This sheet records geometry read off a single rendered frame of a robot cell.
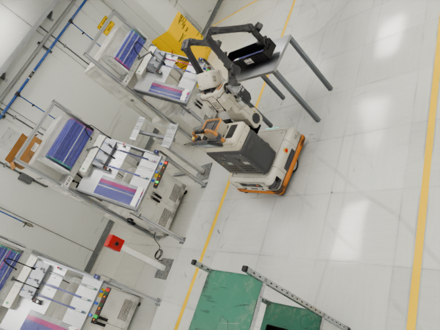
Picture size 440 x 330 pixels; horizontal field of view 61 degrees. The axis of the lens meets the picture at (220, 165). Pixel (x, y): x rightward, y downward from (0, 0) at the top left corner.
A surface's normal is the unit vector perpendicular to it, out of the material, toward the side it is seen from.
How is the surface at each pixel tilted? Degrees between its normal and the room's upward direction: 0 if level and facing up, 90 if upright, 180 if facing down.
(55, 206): 90
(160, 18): 90
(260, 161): 90
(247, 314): 0
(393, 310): 0
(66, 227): 90
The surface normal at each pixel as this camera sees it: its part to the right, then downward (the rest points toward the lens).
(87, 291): 0.04, -0.44
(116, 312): 0.67, -0.11
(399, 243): -0.67, -0.52
